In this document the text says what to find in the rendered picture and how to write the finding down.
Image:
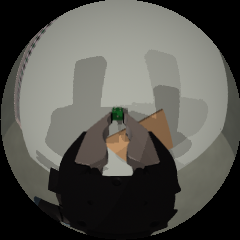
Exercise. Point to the orange flat mat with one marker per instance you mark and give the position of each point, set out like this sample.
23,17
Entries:
156,123

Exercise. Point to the green die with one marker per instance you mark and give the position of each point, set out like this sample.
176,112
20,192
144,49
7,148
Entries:
117,113

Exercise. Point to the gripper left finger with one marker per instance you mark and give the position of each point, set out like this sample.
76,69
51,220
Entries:
88,151

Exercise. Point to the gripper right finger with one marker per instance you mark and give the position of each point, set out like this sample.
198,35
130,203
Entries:
146,151

